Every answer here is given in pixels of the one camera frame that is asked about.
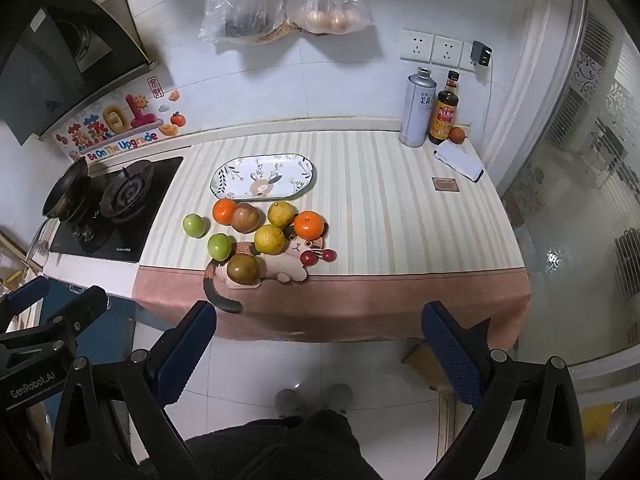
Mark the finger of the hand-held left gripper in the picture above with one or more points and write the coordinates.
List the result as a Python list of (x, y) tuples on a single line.
[(27, 292), (85, 305)]

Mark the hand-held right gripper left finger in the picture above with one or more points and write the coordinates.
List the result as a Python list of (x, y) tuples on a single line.
[(185, 355)]

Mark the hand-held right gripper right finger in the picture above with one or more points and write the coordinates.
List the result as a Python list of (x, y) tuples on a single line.
[(450, 355)]

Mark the brown round fruit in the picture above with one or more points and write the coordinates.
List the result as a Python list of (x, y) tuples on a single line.
[(246, 217), (243, 270)]

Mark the green round fruit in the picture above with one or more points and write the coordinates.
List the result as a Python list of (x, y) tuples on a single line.
[(195, 225), (219, 246)]

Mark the yellow citrus fruit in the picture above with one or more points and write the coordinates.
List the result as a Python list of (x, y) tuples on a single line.
[(280, 214), (270, 238)]

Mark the orange mandarin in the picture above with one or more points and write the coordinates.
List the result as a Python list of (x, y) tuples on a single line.
[(308, 225), (224, 211)]

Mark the red cherry tomato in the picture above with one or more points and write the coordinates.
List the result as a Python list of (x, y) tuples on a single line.
[(308, 258), (328, 255)]

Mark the oval floral ceramic plate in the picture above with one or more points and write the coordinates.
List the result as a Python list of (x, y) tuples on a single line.
[(262, 177)]

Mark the cardboard box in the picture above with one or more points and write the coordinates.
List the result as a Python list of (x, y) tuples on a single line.
[(420, 362)]

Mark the blue cabinet door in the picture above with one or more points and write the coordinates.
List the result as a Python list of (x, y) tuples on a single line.
[(117, 320)]

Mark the black frying pan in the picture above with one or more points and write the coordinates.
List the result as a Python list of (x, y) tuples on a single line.
[(65, 190)]

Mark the grey slipper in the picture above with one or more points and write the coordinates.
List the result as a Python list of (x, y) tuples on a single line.
[(337, 397), (290, 402)]

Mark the black gas stove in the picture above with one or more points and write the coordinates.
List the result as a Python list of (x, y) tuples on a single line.
[(145, 200)]

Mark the striped cat print tablecloth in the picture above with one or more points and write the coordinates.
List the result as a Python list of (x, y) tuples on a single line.
[(400, 235)]

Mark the yellow bag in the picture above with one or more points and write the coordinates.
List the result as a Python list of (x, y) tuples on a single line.
[(600, 422)]

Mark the small brown card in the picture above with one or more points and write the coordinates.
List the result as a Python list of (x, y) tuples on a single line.
[(445, 184)]

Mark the folded white cloth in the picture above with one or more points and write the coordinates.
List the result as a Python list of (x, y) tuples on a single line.
[(460, 160)]

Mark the patterned glass door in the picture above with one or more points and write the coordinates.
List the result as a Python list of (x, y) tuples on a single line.
[(575, 185)]

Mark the egg beside bottles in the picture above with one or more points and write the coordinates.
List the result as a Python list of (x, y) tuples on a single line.
[(457, 135)]

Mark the dark sauce bottle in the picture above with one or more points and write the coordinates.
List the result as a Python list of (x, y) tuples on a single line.
[(444, 115)]

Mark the black range hood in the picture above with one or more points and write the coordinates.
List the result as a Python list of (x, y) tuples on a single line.
[(60, 50)]

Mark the grey metal canister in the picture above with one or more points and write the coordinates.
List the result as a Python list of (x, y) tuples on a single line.
[(415, 110)]

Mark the black plug adapter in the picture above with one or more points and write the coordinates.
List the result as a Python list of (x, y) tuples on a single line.
[(481, 54)]

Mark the plastic bag with dark contents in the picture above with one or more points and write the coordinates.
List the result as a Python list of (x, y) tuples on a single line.
[(245, 15)]

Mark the colourful wall sticker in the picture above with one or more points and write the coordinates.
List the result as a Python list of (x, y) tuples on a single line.
[(120, 120)]

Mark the white wall socket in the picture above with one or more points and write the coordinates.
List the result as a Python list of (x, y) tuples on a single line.
[(415, 46), (446, 51)]

